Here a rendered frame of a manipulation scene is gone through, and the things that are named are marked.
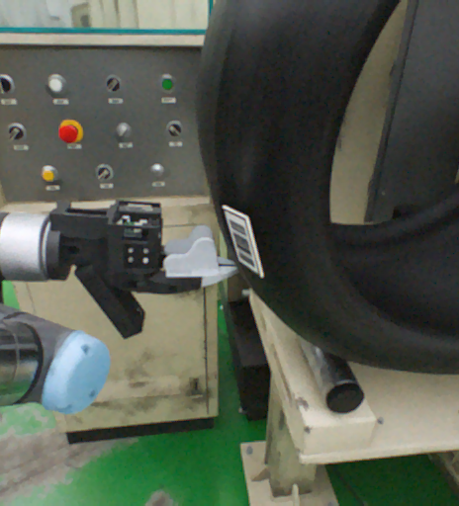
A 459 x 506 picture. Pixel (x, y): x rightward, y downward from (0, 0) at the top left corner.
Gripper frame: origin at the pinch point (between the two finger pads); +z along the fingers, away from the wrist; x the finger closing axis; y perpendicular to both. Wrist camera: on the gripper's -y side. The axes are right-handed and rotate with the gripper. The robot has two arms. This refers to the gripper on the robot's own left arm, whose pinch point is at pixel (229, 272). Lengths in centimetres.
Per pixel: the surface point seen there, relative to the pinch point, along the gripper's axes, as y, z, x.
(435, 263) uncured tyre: -3.4, 37.4, 11.8
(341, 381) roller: -7.7, 12.8, -10.2
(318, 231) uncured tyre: 11.7, 4.5, -12.1
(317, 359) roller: -8.5, 11.6, -5.8
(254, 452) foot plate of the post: -97, 27, 42
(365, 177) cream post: 6.4, 28.2, 25.8
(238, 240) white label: 9.2, -1.5, -9.7
